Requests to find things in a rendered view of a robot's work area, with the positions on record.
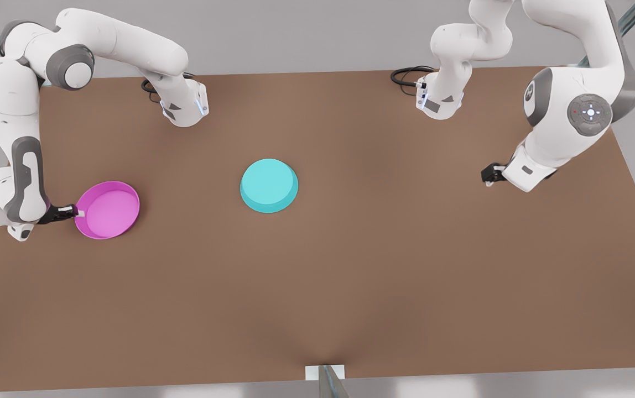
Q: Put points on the pink plate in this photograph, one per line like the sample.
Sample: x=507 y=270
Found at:
x=108 y=210

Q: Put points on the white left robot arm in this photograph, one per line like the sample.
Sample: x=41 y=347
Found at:
x=566 y=105

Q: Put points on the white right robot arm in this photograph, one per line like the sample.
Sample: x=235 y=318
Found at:
x=16 y=99

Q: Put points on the blue plate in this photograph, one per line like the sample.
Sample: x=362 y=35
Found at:
x=269 y=185

